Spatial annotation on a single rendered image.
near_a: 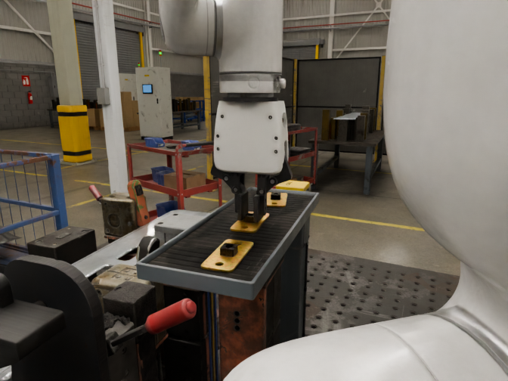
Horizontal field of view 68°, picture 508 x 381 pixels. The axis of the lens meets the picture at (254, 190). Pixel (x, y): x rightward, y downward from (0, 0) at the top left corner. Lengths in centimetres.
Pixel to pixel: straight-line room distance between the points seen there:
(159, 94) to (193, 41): 1049
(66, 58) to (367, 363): 783
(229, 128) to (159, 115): 1050
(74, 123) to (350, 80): 532
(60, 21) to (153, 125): 425
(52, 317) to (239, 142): 30
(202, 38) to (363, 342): 39
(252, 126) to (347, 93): 744
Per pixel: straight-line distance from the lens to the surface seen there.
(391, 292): 138
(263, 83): 49
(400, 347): 21
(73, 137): 789
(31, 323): 39
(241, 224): 55
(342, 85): 795
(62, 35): 795
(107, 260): 88
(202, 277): 40
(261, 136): 50
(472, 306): 24
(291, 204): 65
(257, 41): 49
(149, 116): 1125
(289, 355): 20
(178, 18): 46
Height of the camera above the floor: 135
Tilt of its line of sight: 15 degrees down
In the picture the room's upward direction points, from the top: straight up
